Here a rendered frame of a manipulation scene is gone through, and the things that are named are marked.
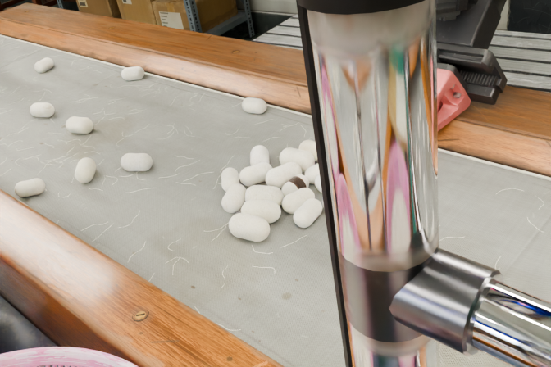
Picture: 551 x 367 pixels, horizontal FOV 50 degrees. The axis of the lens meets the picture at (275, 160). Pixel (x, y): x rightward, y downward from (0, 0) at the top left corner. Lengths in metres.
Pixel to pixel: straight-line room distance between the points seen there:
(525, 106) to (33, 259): 0.48
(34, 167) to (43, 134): 0.09
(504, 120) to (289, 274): 0.27
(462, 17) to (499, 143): 0.12
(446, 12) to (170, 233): 0.31
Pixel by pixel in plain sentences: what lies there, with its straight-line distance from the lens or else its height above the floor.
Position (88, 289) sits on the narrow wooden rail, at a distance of 0.48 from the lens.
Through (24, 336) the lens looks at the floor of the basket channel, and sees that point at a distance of 0.62.
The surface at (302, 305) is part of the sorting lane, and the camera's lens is 0.45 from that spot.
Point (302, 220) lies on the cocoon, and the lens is 0.51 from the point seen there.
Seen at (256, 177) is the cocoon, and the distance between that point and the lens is 0.57.
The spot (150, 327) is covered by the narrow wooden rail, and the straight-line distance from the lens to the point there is 0.43.
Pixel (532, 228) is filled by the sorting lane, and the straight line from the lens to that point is 0.52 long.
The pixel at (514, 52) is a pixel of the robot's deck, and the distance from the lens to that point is 1.01.
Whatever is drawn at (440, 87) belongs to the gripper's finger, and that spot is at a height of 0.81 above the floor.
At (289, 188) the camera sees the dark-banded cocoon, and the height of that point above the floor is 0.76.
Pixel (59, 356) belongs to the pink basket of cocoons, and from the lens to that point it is 0.44.
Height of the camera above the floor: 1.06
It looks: 31 degrees down
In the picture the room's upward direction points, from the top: 10 degrees counter-clockwise
